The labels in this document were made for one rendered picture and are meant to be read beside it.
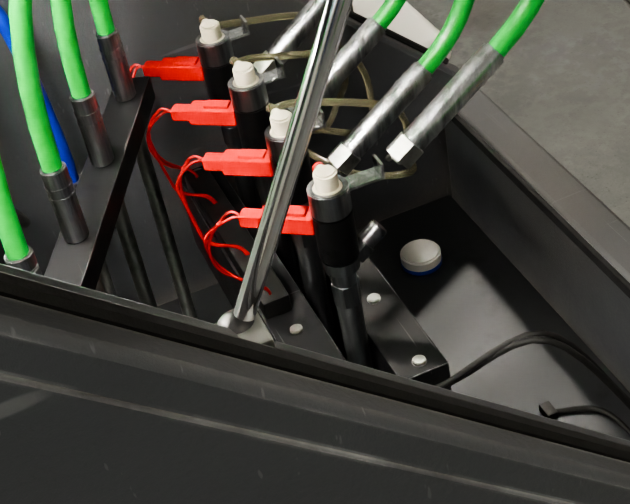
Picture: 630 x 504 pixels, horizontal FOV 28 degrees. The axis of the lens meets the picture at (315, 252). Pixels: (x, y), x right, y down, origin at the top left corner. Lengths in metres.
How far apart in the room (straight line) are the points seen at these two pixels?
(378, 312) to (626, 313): 0.21
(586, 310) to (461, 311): 0.13
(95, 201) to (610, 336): 0.44
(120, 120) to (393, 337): 0.27
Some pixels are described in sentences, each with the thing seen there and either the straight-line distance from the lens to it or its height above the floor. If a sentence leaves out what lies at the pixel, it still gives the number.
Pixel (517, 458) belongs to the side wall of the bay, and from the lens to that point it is 0.50.
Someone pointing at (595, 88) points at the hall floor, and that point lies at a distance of 2.98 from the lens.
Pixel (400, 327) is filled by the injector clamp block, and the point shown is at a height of 0.98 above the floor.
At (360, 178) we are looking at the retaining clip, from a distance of 0.83.
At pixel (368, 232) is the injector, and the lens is 0.85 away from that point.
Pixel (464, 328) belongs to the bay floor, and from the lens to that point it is 1.14.
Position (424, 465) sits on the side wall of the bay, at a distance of 0.47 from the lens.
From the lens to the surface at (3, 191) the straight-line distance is 0.75.
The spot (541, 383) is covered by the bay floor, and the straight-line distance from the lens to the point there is 1.08.
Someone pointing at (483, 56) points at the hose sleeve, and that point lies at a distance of 0.82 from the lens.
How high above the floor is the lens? 1.61
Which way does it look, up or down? 38 degrees down
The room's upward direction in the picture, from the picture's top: 11 degrees counter-clockwise
